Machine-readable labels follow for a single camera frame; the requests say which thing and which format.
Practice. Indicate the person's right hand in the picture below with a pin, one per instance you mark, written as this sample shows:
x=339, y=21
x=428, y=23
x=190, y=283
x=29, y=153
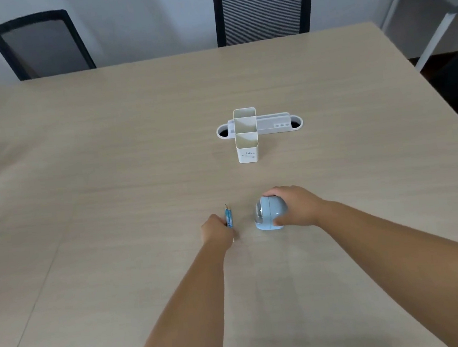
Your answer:
x=303, y=206

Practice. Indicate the person's left hand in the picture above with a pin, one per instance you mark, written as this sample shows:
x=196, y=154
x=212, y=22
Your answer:
x=214, y=231

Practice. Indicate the person's left fingers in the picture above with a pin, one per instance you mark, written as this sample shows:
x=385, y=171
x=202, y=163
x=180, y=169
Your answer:
x=222, y=222

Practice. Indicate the person's right thumb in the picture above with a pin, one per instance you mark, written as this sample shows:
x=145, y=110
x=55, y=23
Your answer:
x=281, y=219

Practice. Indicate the blue patterned pencil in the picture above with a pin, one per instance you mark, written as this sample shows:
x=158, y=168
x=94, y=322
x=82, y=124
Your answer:
x=228, y=216

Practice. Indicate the light blue pencil sharpener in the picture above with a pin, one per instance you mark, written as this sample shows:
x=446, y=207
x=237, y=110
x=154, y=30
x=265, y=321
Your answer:
x=267, y=215

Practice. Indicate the person's right forearm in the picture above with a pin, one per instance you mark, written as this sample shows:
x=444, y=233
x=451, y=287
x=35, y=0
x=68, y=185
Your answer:
x=407, y=259

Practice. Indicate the person's left forearm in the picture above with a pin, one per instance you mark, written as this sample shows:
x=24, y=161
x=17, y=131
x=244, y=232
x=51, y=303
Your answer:
x=182, y=313

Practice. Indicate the white pen holder box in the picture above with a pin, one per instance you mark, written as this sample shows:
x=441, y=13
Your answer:
x=246, y=137

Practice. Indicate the black mesh office chair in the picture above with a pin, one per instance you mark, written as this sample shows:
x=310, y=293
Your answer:
x=263, y=8

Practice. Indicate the black grey-backed office chair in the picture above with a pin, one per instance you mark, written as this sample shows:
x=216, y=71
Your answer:
x=41, y=44

